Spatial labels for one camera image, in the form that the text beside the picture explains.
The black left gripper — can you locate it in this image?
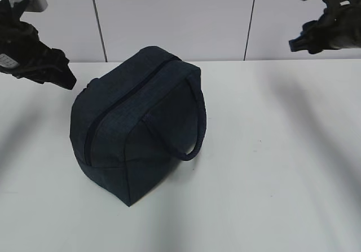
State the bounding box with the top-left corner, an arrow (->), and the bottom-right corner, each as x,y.
1,5 -> 77,90

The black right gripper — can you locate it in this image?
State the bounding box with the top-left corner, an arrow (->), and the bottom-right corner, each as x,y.
288,0 -> 360,54

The dark navy lunch bag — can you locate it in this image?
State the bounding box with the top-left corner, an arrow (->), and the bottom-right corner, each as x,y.
70,46 -> 206,206

